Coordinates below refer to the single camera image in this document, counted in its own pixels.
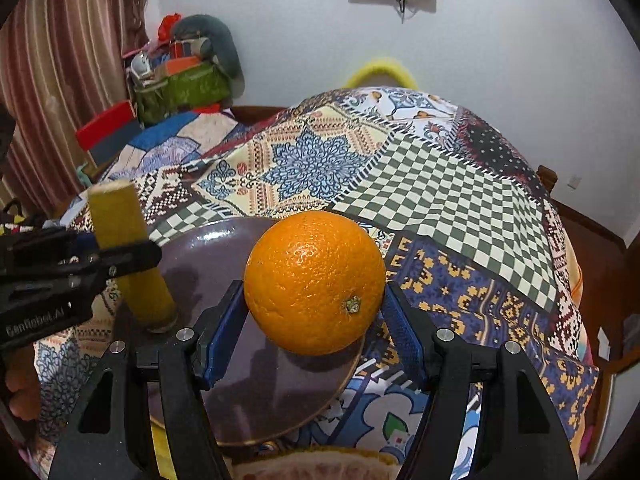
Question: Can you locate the red flat box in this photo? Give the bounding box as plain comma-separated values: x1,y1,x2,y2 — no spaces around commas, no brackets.
76,101,138,151

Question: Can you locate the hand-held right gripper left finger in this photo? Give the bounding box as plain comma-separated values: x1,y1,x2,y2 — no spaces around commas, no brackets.
47,280,251,480

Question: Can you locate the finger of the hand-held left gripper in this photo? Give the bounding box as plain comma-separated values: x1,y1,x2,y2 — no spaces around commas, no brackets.
0,226,99,267
59,240,163,287

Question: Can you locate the orange small box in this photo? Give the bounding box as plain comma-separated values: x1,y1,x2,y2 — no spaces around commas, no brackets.
165,56,202,75

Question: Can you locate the large orange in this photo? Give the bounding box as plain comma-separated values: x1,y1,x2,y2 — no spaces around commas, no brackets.
243,211,387,357

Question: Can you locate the wooden furniture rail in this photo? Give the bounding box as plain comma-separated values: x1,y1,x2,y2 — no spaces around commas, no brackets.
229,104,282,124

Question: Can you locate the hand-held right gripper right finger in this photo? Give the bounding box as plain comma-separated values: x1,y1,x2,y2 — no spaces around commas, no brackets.
382,282,581,480

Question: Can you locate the black hanging cable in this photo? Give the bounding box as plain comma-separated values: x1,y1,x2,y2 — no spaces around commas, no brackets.
392,0,418,24

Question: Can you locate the green corn cob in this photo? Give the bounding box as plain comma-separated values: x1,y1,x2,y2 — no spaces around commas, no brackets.
87,180,178,333

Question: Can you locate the yellow fuzzy chair back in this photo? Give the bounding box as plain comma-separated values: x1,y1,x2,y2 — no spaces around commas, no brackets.
345,59,418,90

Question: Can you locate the person's left hand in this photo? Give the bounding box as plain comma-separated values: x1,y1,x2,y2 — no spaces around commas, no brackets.
4,345,42,422

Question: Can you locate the red cloth bundle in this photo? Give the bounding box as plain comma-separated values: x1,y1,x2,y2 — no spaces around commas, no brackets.
159,12,183,41

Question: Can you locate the patchwork printed tablecloth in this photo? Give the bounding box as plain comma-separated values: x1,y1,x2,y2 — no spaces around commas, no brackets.
30,85,601,480

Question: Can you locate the dark grey box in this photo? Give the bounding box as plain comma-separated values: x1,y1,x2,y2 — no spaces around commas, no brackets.
87,120,144,167

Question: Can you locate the dark brown round plate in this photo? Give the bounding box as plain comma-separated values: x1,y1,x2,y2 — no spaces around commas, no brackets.
111,217,368,448

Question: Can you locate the green fabric bag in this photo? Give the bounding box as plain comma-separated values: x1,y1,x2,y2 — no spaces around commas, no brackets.
134,64,232,126

